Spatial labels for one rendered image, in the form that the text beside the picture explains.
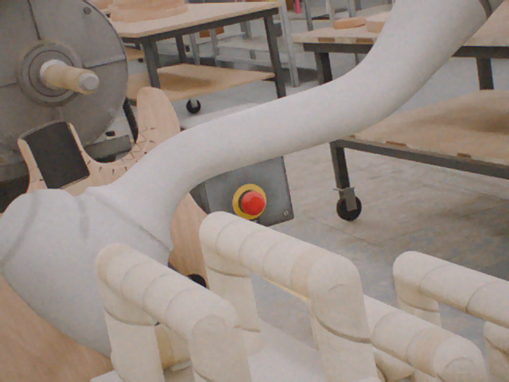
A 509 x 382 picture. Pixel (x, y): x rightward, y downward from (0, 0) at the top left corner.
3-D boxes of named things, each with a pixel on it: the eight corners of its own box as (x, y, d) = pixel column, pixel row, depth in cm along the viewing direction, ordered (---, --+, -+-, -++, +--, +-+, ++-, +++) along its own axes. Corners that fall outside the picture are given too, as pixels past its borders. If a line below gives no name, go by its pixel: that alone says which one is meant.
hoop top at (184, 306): (93, 288, 76) (84, 246, 76) (134, 274, 78) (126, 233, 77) (202, 368, 59) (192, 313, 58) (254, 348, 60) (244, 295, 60)
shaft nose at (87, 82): (94, 72, 142) (97, 89, 142) (76, 74, 141) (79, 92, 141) (99, 72, 140) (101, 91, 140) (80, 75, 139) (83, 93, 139)
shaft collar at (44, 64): (64, 56, 160) (70, 87, 161) (33, 60, 158) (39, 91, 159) (67, 56, 158) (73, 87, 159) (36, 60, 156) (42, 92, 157)
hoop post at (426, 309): (402, 377, 90) (385, 271, 88) (433, 364, 91) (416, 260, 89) (425, 389, 87) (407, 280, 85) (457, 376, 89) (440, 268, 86)
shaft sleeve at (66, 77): (64, 62, 158) (67, 83, 159) (42, 65, 157) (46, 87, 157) (96, 68, 142) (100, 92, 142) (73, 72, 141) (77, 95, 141)
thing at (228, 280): (215, 350, 82) (192, 235, 79) (251, 337, 83) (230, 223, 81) (234, 362, 79) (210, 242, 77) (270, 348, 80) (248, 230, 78)
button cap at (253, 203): (238, 215, 176) (233, 192, 175) (259, 208, 178) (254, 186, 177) (246, 219, 173) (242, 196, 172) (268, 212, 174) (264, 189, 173)
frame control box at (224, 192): (144, 258, 195) (114, 122, 189) (248, 226, 203) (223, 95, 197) (189, 288, 173) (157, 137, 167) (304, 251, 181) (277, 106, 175)
